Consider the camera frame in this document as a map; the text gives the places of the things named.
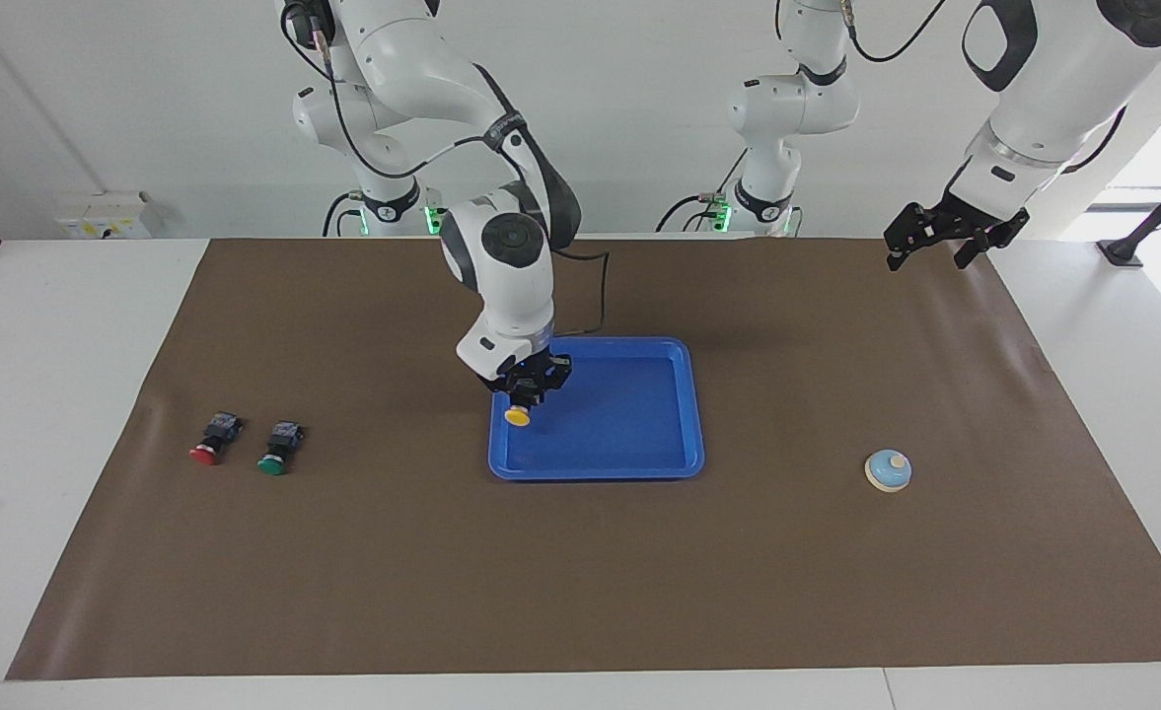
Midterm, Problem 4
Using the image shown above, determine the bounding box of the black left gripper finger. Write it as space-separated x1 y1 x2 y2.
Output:
952 228 998 270
883 201 927 271

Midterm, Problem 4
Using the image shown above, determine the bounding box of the green push button switch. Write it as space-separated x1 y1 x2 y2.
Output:
256 421 306 476

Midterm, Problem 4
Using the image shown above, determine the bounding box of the light blue desk bell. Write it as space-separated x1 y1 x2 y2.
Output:
864 450 914 494

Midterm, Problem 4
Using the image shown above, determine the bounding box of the red push button switch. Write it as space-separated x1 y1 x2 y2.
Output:
188 412 244 466

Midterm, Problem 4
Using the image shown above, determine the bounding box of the blue plastic tray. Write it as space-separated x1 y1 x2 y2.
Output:
487 336 706 482

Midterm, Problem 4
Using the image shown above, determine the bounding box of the black slanted stand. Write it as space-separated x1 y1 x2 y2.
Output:
1096 158 1161 267

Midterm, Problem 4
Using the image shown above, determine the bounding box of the brown table mat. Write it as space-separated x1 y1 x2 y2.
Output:
5 237 1161 681

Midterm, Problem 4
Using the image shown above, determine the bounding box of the black left arm base cable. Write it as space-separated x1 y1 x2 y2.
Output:
655 148 751 236

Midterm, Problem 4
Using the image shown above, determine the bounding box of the black arm base cable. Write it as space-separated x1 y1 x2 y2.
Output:
322 190 465 238
655 148 751 236

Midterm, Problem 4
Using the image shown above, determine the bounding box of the black right arm base cable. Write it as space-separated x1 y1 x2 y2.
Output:
322 190 465 238

